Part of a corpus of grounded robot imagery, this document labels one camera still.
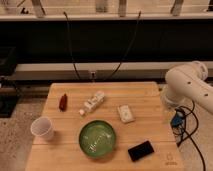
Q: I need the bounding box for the white rectangular box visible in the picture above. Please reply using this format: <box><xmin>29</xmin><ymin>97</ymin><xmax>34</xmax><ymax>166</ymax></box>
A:
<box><xmin>117</xmin><ymin>105</ymin><xmax>134</xmax><ymax>123</ymax></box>

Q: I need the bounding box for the dark red chili pepper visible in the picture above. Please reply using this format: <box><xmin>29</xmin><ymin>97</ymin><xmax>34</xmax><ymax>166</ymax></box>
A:
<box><xmin>59</xmin><ymin>94</ymin><xmax>67</xmax><ymax>111</ymax></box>

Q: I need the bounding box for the black hanging cable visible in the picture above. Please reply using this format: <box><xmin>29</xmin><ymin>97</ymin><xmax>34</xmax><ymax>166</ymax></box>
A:
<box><xmin>103</xmin><ymin>10</ymin><xmax>142</xmax><ymax>82</ymax></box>
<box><xmin>62</xmin><ymin>11</ymin><xmax>82</xmax><ymax>81</ymax></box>

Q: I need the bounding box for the black smartphone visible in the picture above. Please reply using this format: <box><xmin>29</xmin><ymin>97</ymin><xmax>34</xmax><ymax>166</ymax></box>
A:
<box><xmin>128</xmin><ymin>141</ymin><xmax>154</xmax><ymax>162</ymax></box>

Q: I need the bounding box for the white plastic cup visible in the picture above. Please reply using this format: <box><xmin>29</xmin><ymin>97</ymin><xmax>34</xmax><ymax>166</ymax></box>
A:
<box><xmin>30</xmin><ymin>117</ymin><xmax>54</xmax><ymax>141</ymax></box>

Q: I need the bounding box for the blue connector box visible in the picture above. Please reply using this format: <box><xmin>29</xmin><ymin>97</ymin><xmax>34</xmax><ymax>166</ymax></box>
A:
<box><xmin>170</xmin><ymin>112</ymin><xmax>184</xmax><ymax>127</ymax></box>

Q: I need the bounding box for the black floor cable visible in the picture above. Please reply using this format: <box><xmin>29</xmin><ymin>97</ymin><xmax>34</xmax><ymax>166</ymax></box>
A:
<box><xmin>171</xmin><ymin>100</ymin><xmax>208</xmax><ymax>171</ymax></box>

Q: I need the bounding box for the clear plastic bottle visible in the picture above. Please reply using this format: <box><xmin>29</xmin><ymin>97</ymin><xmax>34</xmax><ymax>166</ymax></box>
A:
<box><xmin>79</xmin><ymin>91</ymin><xmax>105</xmax><ymax>116</ymax></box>

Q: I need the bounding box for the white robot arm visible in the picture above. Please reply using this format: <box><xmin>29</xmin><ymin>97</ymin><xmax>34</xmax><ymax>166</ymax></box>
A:
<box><xmin>161</xmin><ymin>61</ymin><xmax>213</xmax><ymax>115</ymax></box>

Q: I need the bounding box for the green ceramic bowl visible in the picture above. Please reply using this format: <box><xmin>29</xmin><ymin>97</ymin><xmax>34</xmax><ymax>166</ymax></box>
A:
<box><xmin>79</xmin><ymin>120</ymin><xmax>117</xmax><ymax>159</ymax></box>

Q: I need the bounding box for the left black hanging cable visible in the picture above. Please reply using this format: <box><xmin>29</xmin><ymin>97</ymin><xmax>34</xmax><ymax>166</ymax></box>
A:
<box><xmin>62</xmin><ymin>11</ymin><xmax>82</xmax><ymax>81</ymax></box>

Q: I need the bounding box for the right black hanging cable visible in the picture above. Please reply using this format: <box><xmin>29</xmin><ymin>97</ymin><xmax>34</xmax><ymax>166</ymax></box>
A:
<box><xmin>103</xmin><ymin>10</ymin><xmax>142</xmax><ymax>82</ymax></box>

